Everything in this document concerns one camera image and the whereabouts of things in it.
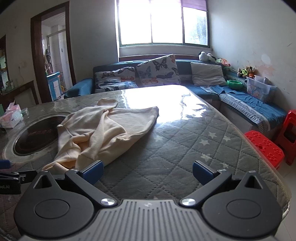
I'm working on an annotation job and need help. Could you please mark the dark wooden display cabinet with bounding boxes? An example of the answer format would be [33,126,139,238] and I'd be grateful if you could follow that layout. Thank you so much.
[0,35,12,93]

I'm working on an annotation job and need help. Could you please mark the blue sofa throw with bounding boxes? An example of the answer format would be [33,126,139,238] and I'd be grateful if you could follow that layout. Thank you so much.
[200,85,287,132]

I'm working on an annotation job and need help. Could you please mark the light blue small cabinet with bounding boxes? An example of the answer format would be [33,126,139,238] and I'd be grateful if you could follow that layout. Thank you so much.
[46,72,62,101]

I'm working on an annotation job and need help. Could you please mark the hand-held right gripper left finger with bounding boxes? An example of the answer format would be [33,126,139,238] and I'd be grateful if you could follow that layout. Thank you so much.
[33,160,117,208]

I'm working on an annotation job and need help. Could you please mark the blue corner sofa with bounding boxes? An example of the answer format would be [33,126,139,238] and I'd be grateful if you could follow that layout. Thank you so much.
[63,59,287,141]

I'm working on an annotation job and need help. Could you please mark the purple roller blind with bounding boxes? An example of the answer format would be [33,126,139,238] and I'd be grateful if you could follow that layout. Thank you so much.
[181,0,207,11]

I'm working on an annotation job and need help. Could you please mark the clear plastic storage box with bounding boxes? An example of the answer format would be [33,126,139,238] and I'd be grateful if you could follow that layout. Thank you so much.
[245,75,277,102]

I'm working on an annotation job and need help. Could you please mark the grey pillow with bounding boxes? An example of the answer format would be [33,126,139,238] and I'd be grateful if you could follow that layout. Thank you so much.
[190,62,228,87]

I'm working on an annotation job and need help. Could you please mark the red plastic stool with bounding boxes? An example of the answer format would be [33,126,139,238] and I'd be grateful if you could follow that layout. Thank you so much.
[276,109,296,166]
[245,130,285,169]

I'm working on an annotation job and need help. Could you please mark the pink tissue pack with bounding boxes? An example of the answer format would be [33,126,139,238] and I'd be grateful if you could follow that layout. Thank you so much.
[0,101,23,129]

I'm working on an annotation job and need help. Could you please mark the dark wooden sideboard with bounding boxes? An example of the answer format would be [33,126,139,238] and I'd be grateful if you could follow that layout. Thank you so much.
[0,80,40,112]

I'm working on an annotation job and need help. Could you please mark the large window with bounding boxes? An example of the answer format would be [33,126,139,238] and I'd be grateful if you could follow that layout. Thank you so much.
[114,0,213,48]

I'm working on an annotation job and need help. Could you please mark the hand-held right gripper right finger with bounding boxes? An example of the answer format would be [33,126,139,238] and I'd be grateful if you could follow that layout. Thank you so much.
[180,160,263,207]

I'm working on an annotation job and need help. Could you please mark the cream long-sleeved shirt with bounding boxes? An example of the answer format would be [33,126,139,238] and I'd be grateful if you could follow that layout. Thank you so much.
[43,98,160,174]

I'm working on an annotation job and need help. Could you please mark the brown bear plush toy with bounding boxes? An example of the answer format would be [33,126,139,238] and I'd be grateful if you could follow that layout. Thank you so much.
[237,65,256,79]

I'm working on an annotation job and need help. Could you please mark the dark wooden door frame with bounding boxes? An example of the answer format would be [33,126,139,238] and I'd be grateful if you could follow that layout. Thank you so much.
[31,1,77,101]

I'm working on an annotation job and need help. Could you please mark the green plastic bowl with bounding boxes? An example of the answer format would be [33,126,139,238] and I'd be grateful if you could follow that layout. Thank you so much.
[227,79,244,90]

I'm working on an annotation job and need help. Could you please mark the orange and green toy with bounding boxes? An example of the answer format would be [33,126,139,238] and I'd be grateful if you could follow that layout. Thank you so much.
[216,58,232,67]

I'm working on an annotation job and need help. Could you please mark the panda plush toy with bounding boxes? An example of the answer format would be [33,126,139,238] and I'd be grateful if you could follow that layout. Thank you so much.
[198,51,216,62]

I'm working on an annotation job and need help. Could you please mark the round black induction cooktop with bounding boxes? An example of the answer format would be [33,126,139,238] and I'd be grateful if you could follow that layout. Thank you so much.
[5,111,74,164]

